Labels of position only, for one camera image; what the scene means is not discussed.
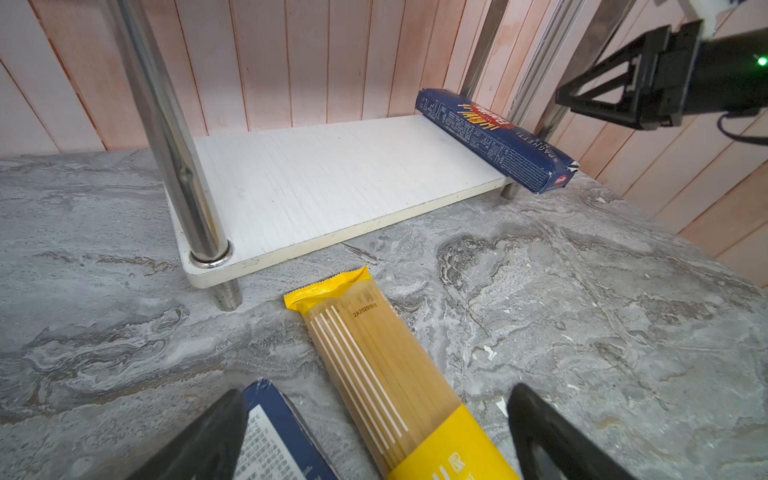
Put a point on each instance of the yellow Pastatime spaghetti bag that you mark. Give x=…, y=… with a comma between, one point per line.
x=412, y=421

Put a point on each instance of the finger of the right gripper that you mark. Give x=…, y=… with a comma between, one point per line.
x=629, y=69
x=624, y=112

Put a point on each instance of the narrow blue Barilla spaghetti box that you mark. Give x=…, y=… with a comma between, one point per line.
x=516, y=153

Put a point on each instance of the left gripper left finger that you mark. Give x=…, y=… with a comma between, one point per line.
x=208, y=448

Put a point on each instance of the wide blue Barilla pasta box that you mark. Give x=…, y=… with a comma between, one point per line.
x=277, y=444

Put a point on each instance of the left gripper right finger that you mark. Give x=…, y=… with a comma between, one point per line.
x=548, y=446

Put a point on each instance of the white two-tier shelf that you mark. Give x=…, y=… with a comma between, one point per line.
x=245, y=202

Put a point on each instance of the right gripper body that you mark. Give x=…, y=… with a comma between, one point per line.
x=680, y=73

